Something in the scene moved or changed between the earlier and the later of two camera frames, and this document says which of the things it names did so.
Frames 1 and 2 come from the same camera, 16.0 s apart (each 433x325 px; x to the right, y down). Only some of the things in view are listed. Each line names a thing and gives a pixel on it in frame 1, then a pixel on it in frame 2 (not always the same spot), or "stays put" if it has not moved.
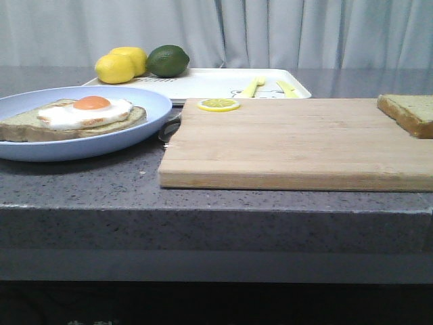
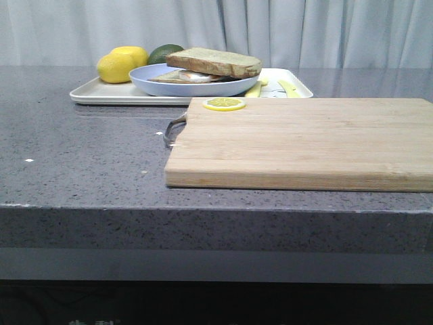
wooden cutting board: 295,144 stays put
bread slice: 27,127 → 175,76
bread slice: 414,113 → 214,61
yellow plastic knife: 289,91 stays put
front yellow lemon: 114,69 stays put
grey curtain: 224,33 stays put
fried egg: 86,112 → 193,77
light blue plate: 158,110 → 141,77
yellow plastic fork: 251,91 stays put
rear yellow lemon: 139,57 stays put
